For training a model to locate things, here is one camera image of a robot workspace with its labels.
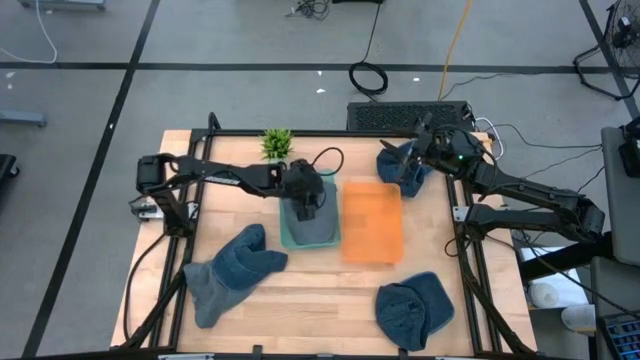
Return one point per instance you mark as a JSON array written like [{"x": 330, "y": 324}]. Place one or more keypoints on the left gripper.
[{"x": 302, "y": 182}]

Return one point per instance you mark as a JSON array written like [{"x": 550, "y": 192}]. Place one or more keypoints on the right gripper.
[{"x": 452, "y": 150}]

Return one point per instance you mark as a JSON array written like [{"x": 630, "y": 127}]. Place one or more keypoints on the blue denim cap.
[
  {"x": 400, "y": 182},
  {"x": 245, "y": 260},
  {"x": 405, "y": 315}
]

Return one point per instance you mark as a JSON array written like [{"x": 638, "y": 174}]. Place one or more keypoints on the gray denim cap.
[
  {"x": 310, "y": 230},
  {"x": 210, "y": 300}
]

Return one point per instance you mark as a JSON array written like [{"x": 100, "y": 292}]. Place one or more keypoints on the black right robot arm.
[{"x": 530, "y": 192}]

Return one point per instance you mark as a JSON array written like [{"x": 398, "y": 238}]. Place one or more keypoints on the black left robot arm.
[{"x": 225, "y": 176}]

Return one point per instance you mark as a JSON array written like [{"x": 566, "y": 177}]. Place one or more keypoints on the black vented computer case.
[{"x": 410, "y": 116}]

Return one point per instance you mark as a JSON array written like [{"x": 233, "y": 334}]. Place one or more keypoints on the small green potted plant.
[{"x": 276, "y": 142}]

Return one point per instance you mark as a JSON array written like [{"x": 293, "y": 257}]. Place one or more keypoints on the green translucent plastic bin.
[{"x": 282, "y": 240}]

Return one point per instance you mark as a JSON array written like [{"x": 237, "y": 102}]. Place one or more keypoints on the orange translucent plastic bin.
[{"x": 372, "y": 225}]

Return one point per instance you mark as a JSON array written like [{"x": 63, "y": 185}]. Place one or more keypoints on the black desk crossbar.
[{"x": 565, "y": 257}]

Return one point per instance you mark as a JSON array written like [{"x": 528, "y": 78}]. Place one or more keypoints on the white paper roll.
[
  {"x": 544, "y": 295},
  {"x": 577, "y": 317}
]

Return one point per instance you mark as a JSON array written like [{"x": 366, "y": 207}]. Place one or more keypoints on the gray desk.
[
  {"x": 615, "y": 285},
  {"x": 620, "y": 210}
]

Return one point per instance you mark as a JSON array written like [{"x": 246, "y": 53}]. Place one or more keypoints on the black desktop device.
[{"x": 631, "y": 150}]

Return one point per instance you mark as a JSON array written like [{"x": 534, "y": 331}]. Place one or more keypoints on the black floor fan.
[{"x": 622, "y": 35}]

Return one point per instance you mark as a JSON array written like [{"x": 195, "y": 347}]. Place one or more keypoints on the black computer keyboard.
[{"x": 622, "y": 337}]

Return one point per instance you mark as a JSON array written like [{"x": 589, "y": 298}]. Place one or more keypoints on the gray furniture foot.
[
  {"x": 22, "y": 118},
  {"x": 62, "y": 4}
]

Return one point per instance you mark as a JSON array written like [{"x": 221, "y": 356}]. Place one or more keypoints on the black chair base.
[{"x": 7, "y": 167}]

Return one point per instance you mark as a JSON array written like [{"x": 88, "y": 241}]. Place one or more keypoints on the black aluminium table frame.
[{"x": 325, "y": 133}]

